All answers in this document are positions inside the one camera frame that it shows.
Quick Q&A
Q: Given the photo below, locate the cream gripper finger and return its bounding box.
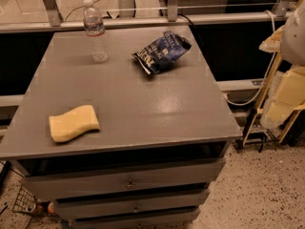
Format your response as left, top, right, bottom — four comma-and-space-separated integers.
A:
260, 66, 305, 129
259, 26, 283, 52

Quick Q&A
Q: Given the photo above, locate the clear plastic water bottle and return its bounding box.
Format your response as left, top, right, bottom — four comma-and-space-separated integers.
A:
83, 0, 108, 63

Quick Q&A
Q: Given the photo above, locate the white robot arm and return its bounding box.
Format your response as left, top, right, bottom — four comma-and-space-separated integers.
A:
259, 5, 305, 129

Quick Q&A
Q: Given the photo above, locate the yellow sponge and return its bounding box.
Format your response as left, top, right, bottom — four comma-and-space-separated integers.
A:
49, 105, 100, 142

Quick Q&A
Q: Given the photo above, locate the blue chip bag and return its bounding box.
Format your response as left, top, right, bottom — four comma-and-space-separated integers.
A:
132, 31, 192, 74

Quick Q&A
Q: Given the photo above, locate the grey drawer cabinet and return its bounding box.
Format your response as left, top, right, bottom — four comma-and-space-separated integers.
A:
0, 25, 243, 229

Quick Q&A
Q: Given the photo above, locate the bottom grey drawer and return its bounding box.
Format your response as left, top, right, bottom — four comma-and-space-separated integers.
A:
74, 207, 199, 229

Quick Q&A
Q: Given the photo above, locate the grey drawer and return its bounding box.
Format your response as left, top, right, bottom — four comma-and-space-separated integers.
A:
74, 207, 199, 229
55, 187, 209, 219
23, 158, 225, 200

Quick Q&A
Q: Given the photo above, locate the grey metal railing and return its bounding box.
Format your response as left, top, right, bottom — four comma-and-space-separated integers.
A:
0, 0, 303, 33

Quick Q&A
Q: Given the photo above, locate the middle grey drawer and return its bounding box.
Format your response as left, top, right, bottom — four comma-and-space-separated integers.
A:
55, 187, 209, 219

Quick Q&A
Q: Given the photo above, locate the top grey drawer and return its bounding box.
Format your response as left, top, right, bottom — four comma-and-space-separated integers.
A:
23, 158, 225, 200

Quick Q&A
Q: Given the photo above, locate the yellow frame stand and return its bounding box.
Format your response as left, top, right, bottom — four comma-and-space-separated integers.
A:
235, 52, 305, 153

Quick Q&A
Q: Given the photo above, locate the white cable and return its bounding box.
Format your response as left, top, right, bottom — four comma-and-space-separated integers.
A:
222, 10, 278, 107

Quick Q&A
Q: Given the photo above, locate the black cable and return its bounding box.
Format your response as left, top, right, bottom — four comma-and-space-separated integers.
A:
177, 13, 208, 54

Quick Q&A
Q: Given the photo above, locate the wire basket on floor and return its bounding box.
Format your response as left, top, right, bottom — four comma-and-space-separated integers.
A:
12, 186, 41, 215

